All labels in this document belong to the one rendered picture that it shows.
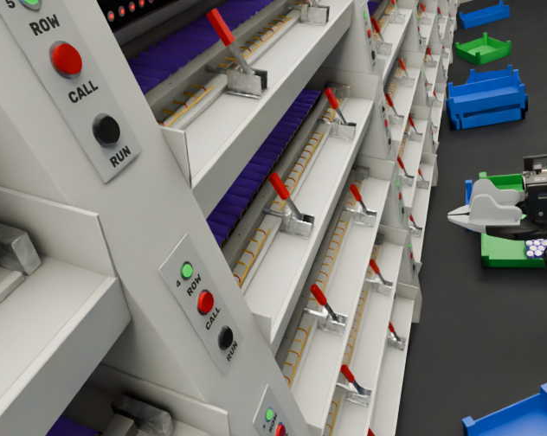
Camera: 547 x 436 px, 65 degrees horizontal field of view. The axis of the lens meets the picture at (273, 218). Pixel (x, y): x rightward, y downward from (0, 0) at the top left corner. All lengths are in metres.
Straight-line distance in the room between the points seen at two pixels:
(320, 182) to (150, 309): 0.41
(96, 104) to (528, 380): 1.11
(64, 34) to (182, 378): 0.25
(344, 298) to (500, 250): 0.83
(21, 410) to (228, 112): 0.31
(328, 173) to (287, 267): 0.21
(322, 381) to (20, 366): 0.46
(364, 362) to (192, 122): 0.61
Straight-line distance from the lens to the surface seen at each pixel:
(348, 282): 0.76
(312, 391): 0.64
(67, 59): 0.27
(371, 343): 0.91
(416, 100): 1.68
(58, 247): 0.30
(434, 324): 1.32
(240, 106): 0.46
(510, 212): 0.64
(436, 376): 1.22
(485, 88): 2.39
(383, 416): 1.05
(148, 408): 0.41
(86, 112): 0.28
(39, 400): 0.27
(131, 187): 0.30
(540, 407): 1.18
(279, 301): 0.49
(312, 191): 0.64
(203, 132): 0.41
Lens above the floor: 1.01
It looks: 32 degrees down
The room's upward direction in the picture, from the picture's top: 21 degrees counter-clockwise
